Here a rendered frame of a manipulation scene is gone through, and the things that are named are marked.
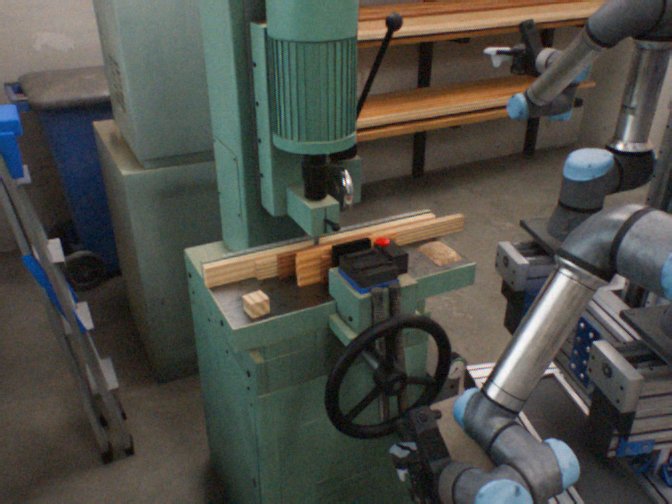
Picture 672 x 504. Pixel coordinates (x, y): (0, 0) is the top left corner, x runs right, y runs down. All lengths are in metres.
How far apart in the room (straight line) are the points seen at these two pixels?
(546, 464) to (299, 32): 0.84
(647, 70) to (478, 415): 1.06
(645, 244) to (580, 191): 0.80
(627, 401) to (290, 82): 0.95
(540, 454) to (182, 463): 1.44
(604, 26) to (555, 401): 1.17
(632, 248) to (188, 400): 1.84
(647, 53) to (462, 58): 2.72
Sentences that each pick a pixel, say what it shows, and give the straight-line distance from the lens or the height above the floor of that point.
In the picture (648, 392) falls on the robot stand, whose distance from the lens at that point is 1.51.
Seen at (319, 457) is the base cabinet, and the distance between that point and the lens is 1.59.
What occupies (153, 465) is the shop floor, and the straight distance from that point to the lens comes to 2.30.
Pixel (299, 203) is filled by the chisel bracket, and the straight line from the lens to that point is 1.40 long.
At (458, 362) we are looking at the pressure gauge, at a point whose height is 0.68.
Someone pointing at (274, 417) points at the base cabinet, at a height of 0.64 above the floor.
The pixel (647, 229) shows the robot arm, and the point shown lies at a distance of 1.05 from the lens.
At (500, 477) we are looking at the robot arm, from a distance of 1.05.
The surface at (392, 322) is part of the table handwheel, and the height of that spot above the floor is 0.95.
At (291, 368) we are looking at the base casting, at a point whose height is 0.76.
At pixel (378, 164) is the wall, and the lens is 4.31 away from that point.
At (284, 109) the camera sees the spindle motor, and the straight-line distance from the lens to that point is 1.27.
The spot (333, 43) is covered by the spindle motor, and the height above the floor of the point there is 1.41.
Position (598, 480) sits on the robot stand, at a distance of 2.04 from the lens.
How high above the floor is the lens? 1.62
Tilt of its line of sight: 28 degrees down
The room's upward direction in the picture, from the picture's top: straight up
